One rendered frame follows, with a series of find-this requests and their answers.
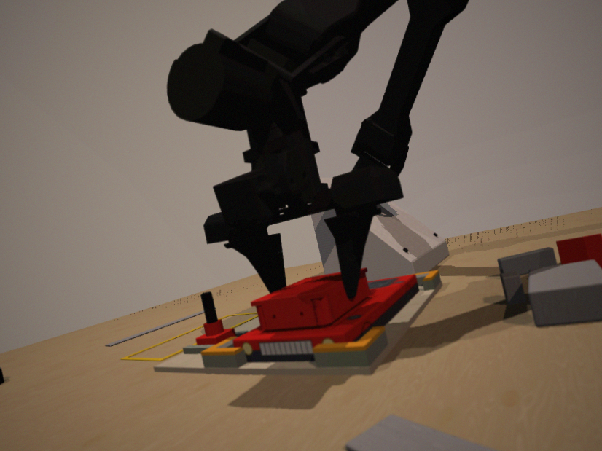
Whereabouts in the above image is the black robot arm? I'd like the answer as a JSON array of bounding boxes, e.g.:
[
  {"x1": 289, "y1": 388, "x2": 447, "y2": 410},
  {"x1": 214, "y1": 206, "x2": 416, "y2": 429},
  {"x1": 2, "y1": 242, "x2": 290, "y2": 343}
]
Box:
[{"x1": 167, "y1": 0, "x2": 469, "y2": 224}]

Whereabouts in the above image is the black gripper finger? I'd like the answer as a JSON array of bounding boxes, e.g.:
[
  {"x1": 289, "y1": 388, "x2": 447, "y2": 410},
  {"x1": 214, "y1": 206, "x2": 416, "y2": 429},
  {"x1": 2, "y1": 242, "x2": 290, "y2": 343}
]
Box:
[
  {"x1": 324, "y1": 208, "x2": 381, "y2": 299},
  {"x1": 224, "y1": 233, "x2": 286, "y2": 293}
]

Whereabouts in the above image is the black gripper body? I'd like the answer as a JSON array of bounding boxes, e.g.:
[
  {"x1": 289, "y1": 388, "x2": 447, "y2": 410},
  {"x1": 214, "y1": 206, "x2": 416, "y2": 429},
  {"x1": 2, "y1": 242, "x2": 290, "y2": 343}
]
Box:
[{"x1": 203, "y1": 126, "x2": 404, "y2": 244}]

